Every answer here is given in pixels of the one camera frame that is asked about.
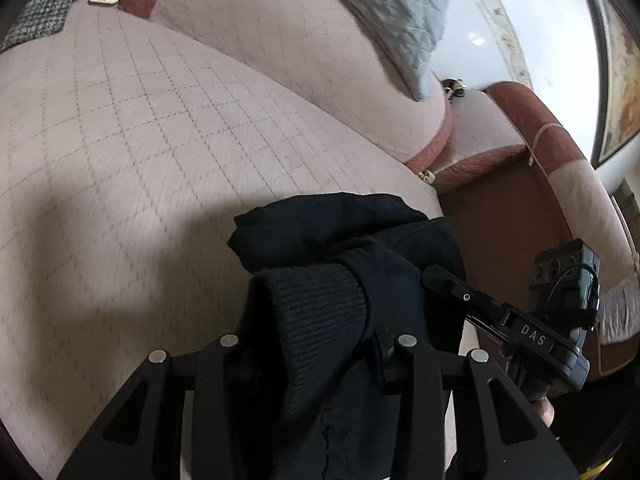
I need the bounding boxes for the grey quilted blanket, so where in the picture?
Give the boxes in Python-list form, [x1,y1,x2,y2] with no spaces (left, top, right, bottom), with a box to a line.
[295,0,457,102]

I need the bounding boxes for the person's right hand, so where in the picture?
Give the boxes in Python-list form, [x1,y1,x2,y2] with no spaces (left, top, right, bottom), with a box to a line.
[529,390,557,428]

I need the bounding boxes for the framed painting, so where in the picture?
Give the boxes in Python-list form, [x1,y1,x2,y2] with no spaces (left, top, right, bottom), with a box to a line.
[589,0,640,167]

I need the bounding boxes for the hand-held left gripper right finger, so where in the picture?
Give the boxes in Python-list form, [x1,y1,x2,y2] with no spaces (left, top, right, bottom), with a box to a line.
[382,334,578,480]

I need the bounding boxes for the grey tweed cloth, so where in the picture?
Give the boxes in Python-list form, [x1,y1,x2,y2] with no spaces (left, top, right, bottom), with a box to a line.
[0,0,94,54]

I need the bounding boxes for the beige cord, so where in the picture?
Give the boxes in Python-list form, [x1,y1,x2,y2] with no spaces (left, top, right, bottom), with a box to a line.
[526,122,568,167]

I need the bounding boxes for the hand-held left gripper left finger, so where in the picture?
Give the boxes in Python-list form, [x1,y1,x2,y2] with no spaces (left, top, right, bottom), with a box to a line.
[56,334,283,480]

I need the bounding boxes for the black pants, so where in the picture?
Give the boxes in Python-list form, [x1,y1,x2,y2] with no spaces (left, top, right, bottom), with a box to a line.
[227,191,468,480]

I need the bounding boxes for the pink quilted sofa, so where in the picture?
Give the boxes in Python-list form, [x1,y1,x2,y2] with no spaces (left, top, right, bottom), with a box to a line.
[0,0,640,480]

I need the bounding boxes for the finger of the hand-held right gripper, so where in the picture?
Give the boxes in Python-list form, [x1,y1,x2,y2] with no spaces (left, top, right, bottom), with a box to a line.
[421,264,512,325]

